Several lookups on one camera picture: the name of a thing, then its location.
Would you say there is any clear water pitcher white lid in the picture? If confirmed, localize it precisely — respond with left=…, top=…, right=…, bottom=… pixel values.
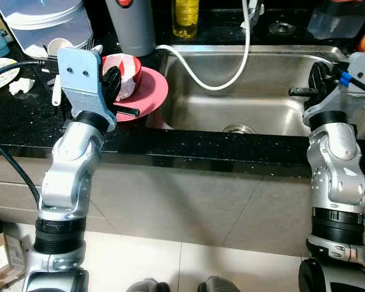
left=0, top=0, right=96, bottom=59

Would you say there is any grey left robot foot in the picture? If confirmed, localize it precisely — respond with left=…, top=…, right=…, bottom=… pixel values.
left=126, top=278, right=172, bottom=292

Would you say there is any grey robot foot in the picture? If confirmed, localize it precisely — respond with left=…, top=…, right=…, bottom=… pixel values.
left=126, top=278, right=172, bottom=292
left=197, top=276, right=242, bottom=292

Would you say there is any crumpled white tissue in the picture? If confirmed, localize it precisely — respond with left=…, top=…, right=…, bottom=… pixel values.
left=9, top=77, right=36, bottom=96

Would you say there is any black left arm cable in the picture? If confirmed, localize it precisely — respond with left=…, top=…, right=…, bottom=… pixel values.
left=0, top=59, right=63, bottom=210

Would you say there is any cardboard box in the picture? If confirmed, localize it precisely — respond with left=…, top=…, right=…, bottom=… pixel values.
left=0, top=233, right=26, bottom=288

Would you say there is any grey right robot foot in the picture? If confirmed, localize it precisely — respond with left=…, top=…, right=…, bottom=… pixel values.
left=197, top=276, right=242, bottom=292

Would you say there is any patterned plate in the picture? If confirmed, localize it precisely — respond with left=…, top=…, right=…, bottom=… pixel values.
left=0, top=58, right=21, bottom=94

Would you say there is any white cup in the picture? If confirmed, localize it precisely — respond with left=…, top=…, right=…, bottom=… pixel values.
left=46, top=38, right=74, bottom=59

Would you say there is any white flexible hose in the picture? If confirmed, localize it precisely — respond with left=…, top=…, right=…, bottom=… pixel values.
left=156, top=0, right=252, bottom=92

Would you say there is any stainless steel sink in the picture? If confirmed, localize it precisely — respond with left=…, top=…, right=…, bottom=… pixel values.
left=146, top=45, right=365, bottom=141

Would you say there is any clear plastic container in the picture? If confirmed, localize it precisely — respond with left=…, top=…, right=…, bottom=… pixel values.
left=307, top=0, right=365, bottom=41

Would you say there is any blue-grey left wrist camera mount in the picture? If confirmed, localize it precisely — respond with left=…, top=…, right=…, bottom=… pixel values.
left=57, top=46, right=118, bottom=133

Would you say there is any round metal countertop fitting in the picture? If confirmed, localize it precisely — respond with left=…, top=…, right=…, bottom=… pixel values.
left=268, top=21, right=296, bottom=37

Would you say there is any yellow oil bottle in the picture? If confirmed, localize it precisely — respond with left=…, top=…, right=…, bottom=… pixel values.
left=174, top=0, right=200, bottom=40

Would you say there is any pink plate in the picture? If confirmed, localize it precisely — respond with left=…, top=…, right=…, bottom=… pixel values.
left=114, top=66, right=169, bottom=123

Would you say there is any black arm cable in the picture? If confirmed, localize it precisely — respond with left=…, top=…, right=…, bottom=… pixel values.
left=338, top=71, right=365, bottom=98
left=0, top=59, right=63, bottom=210

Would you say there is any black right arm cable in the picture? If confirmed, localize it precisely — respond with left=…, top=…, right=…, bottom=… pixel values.
left=338, top=71, right=365, bottom=98

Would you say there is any white spoon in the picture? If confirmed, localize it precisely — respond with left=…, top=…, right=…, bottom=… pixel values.
left=51, top=75, right=63, bottom=108

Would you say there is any metal sink drain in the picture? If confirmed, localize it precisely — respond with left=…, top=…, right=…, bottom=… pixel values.
left=223, top=123, right=255, bottom=135

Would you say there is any grey thermos flask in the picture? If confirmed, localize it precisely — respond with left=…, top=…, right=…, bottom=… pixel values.
left=105, top=0, right=157, bottom=58

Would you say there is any red bowl white inside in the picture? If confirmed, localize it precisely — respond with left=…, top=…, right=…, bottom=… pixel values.
left=102, top=53, right=143, bottom=102

